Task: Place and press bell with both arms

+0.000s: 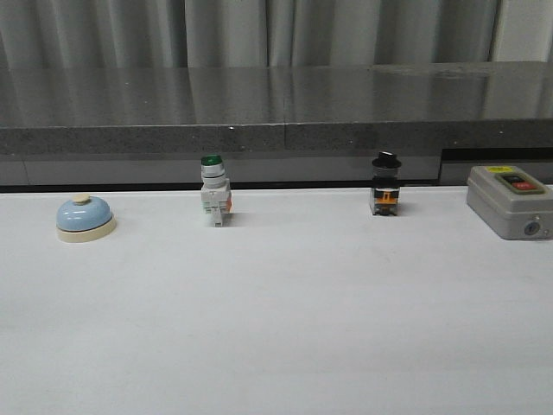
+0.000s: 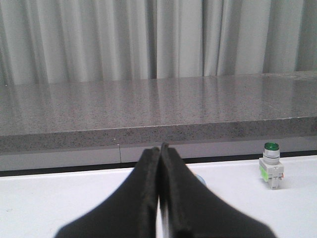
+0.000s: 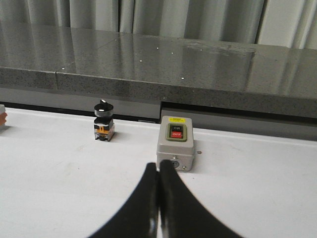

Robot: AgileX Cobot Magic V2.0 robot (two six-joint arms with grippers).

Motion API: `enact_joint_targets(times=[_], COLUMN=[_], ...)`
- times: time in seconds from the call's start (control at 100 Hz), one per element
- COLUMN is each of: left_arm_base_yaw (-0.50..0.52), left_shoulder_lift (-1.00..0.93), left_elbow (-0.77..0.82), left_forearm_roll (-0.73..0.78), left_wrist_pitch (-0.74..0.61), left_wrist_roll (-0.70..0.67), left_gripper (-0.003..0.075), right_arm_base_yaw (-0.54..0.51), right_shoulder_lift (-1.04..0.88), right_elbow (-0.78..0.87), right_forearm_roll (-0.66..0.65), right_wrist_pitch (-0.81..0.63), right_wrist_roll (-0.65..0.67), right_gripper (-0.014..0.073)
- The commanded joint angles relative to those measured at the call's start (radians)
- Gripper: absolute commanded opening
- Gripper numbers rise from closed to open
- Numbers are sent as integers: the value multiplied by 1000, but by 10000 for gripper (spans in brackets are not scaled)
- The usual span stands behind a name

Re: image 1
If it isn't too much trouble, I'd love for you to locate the blue cream desk bell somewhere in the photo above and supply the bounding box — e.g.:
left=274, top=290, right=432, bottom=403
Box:
left=56, top=194, right=117, bottom=243

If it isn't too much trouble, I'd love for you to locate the black rotary selector switch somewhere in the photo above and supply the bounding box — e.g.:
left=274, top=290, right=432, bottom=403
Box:
left=370, top=151, right=402, bottom=216

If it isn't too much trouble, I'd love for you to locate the grey pleated curtain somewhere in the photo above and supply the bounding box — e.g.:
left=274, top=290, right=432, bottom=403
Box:
left=1, top=1, right=552, bottom=69

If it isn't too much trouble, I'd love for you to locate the grey control switch box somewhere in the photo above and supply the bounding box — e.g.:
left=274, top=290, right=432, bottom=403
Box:
left=467, top=165, right=552, bottom=240

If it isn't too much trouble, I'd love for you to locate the green push button switch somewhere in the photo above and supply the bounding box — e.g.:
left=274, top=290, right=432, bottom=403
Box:
left=200, top=154, right=232, bottom=227

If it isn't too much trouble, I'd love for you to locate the grey stone counter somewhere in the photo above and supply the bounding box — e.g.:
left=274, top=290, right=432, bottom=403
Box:
left=1, top=62, right=552, bottom=192

